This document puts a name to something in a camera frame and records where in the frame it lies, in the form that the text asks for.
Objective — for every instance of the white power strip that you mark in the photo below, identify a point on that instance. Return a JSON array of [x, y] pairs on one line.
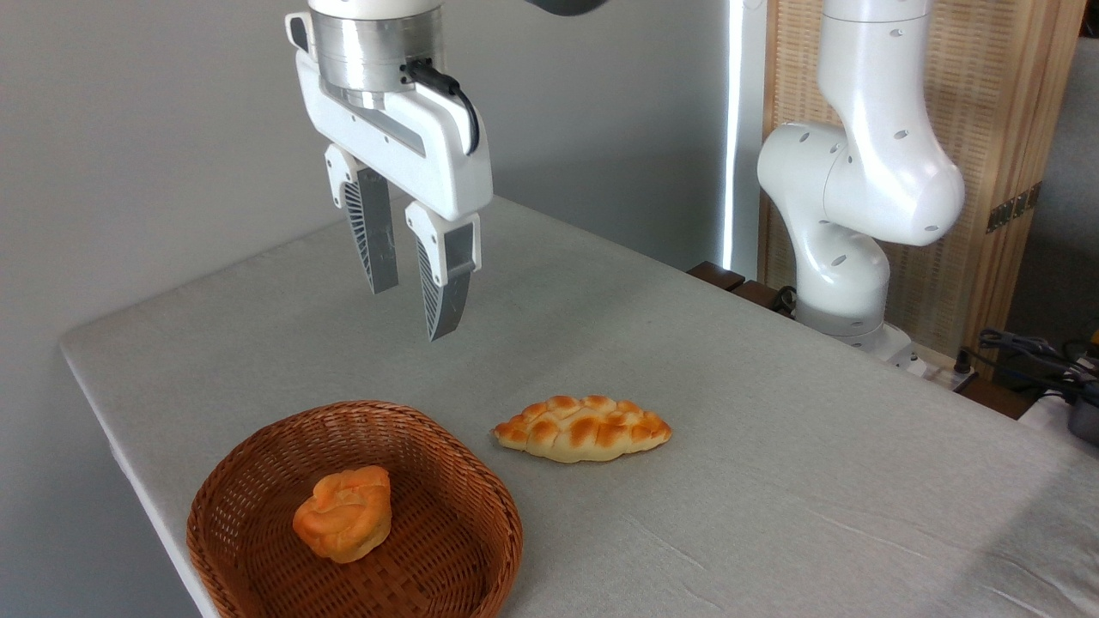
[[940, 369]]

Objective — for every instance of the round orange bread bun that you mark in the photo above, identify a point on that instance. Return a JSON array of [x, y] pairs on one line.
[[343, 515]]

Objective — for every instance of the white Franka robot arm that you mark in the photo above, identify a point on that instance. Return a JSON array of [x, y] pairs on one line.
[[867, 172]]

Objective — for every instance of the dark brown wooden block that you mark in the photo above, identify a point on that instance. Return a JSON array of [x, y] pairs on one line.
[[730, 281]]

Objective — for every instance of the long braided bread loaf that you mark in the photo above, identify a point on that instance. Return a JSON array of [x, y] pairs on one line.
[[584, 429]]

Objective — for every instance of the brown woven wicker basket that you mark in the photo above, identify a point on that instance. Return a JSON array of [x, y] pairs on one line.
[[446, 532]]

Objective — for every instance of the grey tablecloth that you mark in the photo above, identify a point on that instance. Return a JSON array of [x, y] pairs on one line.
[[773, 481]]

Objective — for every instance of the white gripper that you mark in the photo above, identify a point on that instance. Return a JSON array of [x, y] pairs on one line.
[[403, 146]]

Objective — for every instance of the grey metal device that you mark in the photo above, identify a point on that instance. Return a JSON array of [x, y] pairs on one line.
[[1086, 421]]

